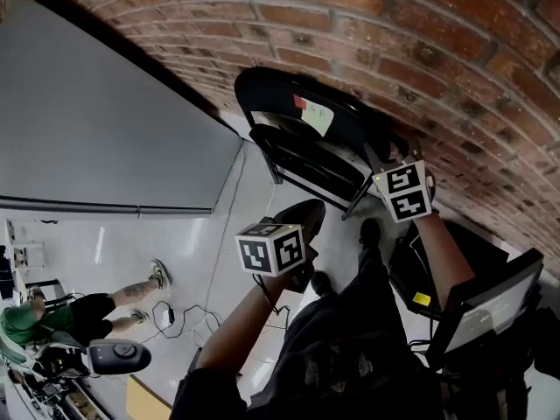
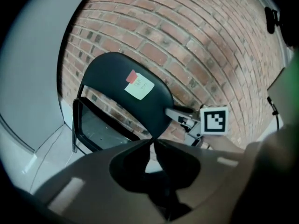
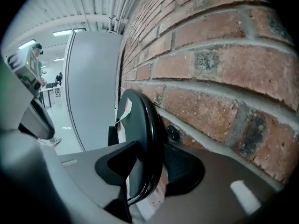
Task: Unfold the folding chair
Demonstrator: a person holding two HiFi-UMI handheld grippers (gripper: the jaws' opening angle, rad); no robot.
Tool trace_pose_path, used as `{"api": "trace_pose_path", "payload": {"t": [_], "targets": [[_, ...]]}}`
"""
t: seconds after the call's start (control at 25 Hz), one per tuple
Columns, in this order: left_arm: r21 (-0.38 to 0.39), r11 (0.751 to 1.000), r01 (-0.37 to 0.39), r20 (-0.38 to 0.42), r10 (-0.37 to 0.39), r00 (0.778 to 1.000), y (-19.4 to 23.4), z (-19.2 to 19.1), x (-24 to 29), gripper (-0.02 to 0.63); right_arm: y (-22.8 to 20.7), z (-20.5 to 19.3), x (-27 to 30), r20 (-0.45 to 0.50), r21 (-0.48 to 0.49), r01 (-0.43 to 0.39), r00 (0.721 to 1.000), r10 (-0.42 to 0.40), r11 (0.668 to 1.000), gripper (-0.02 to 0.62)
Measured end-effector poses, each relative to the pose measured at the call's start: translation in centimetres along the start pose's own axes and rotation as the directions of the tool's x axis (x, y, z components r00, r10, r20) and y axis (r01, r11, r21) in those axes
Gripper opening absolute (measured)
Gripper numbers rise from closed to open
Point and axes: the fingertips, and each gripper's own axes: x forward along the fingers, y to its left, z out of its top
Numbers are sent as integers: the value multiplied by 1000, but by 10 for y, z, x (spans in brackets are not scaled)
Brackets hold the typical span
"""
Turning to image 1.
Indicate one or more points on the person's right forearm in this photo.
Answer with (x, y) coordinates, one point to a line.
(442, 256)

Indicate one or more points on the grey partition panel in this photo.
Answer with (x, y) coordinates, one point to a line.
(109, 125)

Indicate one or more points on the person's dark trousers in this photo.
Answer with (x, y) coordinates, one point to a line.
(350, 304)

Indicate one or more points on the red tape piece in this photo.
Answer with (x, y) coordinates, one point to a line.
(300, 101)

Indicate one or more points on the person's right black shoe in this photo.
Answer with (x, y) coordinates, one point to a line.
(370, 233)

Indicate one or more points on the black monitor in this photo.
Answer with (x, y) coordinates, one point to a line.
(485, 313)

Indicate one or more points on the wooden table with black base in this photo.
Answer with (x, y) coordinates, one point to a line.
(142, 401)

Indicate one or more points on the person's black shoe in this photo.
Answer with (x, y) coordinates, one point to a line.
(322, 283)
(370, 233)

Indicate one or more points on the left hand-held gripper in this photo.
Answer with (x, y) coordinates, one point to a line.
(267, 252)

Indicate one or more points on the person's left forearm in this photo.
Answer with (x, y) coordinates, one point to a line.
(236, 326)

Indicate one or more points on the black power adapter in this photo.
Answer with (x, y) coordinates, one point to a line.
(171, 315)

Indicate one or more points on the person's black printed shirt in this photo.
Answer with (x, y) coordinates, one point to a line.
(341, 392)

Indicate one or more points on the yellow sticky note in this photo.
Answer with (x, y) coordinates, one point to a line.
(319, 118)

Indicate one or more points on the person's left black shoe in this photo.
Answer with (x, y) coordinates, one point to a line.
(322, 283)

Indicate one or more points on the black folding chair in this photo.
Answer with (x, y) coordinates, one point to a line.
(306, 164)

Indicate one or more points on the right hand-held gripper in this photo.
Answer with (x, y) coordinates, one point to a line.
(407, 191)

